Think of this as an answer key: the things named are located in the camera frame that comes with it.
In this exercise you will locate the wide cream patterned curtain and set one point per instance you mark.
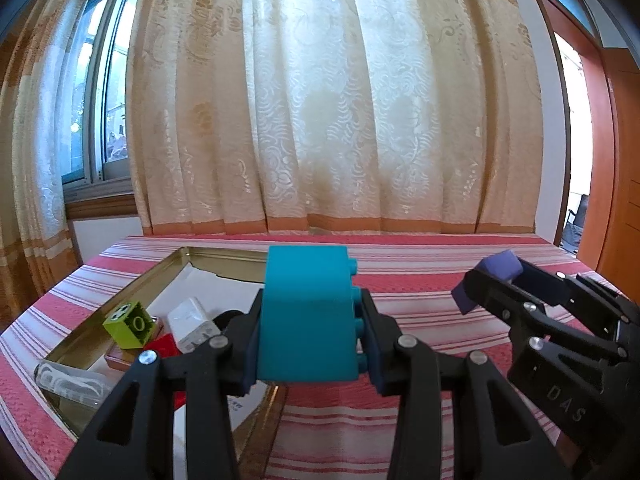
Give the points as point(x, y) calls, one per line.
point(325, 100)

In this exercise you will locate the black round object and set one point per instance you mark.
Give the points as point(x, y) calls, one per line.
point(227, 319)

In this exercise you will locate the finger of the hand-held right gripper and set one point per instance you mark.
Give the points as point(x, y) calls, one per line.
point(505, 300)
point(565, 290)

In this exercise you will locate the white cardboard box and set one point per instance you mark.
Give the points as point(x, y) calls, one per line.
point(250, 420)

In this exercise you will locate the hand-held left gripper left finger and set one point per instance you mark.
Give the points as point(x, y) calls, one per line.
point(251, 365)

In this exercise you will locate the red block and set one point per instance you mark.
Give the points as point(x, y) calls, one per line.
point(162, 347)

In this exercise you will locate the gold metal tin tray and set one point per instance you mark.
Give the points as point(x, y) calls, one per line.
point(225, 265)

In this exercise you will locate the window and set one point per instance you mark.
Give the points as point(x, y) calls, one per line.
point(95, 100)

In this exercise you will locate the purple block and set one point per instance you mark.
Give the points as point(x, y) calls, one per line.
point(502, 265)

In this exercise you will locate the clear plastic card box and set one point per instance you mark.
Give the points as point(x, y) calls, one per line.
point(70, 385)

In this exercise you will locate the narrow cream patterned curtain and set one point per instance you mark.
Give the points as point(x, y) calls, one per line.
point(30, 185)

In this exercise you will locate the pink striped tablecloth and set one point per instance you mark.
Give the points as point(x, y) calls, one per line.
point(425, 270)

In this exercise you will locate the rose gold framed case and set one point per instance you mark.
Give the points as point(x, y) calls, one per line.
point(122, 358)

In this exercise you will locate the wooden window sill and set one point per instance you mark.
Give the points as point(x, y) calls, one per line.
point(100, 206)

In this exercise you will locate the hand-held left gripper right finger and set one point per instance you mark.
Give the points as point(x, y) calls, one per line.
point(372, 365)

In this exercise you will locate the teal building block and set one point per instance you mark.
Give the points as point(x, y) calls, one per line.
point(305, 310)

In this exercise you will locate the dark chair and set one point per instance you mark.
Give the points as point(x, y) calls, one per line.
point(576, 225)

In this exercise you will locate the green building block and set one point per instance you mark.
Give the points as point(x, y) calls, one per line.
point(127, 327)

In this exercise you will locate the white paper liner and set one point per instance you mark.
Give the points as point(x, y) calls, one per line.
point(200, 285)

